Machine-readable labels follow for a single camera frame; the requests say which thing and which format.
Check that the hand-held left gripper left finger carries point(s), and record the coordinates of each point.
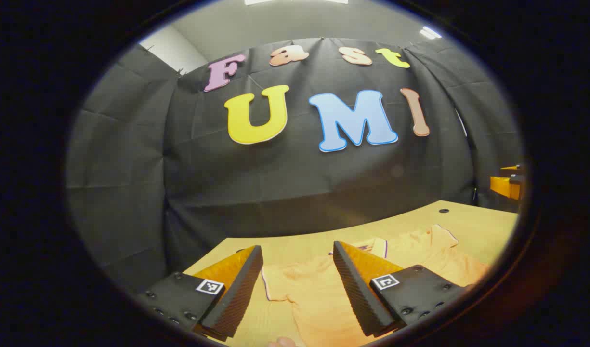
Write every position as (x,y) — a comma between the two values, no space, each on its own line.
(239,299)

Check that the ceiling light panel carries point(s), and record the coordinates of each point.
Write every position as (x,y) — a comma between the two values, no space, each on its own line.
(294,1)

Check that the orange T-shirt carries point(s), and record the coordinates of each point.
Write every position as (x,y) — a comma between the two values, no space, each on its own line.
(319,294)

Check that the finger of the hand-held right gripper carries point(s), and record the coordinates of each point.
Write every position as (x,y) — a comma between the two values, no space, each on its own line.
(509,188)
(511,167)

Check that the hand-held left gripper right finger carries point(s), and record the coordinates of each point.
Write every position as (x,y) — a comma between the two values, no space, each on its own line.
(357,294)

